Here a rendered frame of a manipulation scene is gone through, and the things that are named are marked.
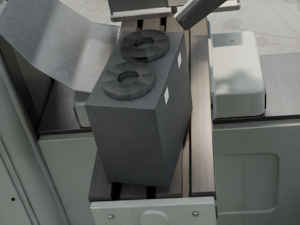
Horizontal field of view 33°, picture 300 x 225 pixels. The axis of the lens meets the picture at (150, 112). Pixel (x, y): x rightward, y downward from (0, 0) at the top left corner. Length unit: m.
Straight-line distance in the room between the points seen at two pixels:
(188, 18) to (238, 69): 0.91
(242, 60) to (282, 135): 0.22
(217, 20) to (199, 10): 2.76
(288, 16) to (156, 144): 2.43
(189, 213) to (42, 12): 0.72
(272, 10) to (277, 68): 1.79
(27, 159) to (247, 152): 0.60
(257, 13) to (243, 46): 1.83
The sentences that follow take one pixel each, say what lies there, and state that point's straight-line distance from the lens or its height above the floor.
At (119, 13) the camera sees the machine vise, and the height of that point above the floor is 0.98.
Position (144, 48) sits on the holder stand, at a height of 1.16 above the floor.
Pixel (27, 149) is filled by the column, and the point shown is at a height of 0.74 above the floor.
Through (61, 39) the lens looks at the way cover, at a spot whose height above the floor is 0.96.
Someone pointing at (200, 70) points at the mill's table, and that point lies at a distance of 1.15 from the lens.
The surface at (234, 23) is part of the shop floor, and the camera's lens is 3.14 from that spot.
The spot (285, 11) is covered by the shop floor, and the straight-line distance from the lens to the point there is 3.24.
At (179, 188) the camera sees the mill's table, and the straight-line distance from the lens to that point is 0.90.
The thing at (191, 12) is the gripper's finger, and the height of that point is 1.43.
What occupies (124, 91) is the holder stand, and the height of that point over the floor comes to 1.16.
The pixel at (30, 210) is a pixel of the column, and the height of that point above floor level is 0.52.
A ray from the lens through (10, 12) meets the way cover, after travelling 1.27.
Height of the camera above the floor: 1.64
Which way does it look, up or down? 40 degrees down
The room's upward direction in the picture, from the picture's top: 11 degrees counter-clockwise
